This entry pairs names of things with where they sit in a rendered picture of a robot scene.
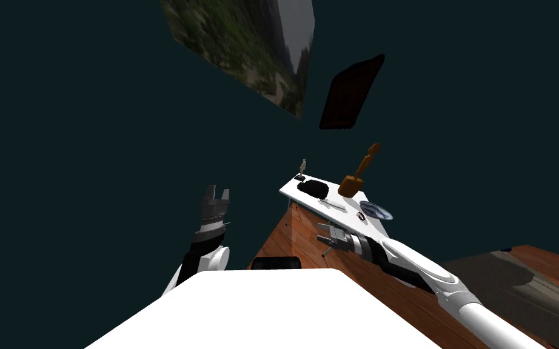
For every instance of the blue plate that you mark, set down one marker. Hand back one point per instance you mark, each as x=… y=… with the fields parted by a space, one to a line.
x=375 y=210

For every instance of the silver knife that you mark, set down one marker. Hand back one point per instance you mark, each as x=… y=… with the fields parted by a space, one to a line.
x=334 y=205

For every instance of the landscape wall picture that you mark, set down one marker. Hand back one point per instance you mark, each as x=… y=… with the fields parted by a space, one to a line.
x=245 y=48

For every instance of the brown wooden statue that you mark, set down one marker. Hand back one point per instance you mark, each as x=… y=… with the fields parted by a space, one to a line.
x=351 y=185

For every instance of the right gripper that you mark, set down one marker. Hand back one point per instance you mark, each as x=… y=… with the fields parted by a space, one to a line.
x=343 y=238

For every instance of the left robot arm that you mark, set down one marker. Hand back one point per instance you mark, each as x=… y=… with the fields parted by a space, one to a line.
x=205 y=257

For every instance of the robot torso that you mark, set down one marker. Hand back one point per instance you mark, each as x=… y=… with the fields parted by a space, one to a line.
x=270 y=315

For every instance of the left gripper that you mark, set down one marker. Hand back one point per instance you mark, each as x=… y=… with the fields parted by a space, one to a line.
x=214 y=211

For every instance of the black rounded object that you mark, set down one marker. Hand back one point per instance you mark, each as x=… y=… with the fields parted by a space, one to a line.
x=313 y=189

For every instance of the small black-and-white round object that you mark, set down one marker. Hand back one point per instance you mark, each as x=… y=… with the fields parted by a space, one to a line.
x=361 y=216

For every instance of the black wall panel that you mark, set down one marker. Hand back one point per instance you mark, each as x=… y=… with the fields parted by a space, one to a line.
x=351 y=92

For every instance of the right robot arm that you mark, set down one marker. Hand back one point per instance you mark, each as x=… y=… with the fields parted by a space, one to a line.
x=434 y=276

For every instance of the small beige statuette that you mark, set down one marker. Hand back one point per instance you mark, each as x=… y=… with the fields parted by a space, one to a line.
x=302 y=167

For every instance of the white table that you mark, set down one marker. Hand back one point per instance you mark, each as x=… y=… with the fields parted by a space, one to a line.
x=293 y=189

